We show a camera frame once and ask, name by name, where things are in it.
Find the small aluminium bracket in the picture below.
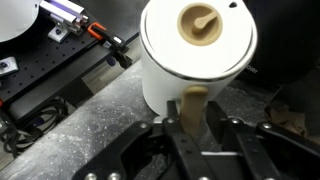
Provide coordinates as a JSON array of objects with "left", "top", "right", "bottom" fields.
[{"left": 0, "top": 55, "right": 20, "bottom": 78}]

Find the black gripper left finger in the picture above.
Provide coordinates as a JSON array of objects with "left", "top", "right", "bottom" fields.
[{"left": 71, "top": 99, "right": 214, "bottom": 180}]

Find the white jar with tan handle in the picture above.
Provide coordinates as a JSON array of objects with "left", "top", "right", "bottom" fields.
[{"left": 138, "top": 0, "right": 259, "bottom": 136}]

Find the black perforated robot table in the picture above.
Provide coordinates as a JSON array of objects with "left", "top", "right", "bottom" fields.
[{"left": 0, "top": 0, "right": 151, "bottom": 123}]

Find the long aluminium extrusion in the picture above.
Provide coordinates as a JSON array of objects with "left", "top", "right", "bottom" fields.
[{"left": 39, "top": 0, "right": 90, "bottom": 44}]

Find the orange black clamp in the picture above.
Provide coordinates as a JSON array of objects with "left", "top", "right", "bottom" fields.
[{"left": 86, "top": 21, "right": 134, "bottom": 70}]

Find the black floor cable bundle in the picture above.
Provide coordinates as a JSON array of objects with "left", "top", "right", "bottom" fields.
[{"left": 0, "top": 97, "right": 70, "bottom": 158}]

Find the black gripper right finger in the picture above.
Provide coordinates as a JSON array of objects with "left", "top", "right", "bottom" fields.
[{"left": 201, "top": 100, "right": 320, "bottom": 180}]

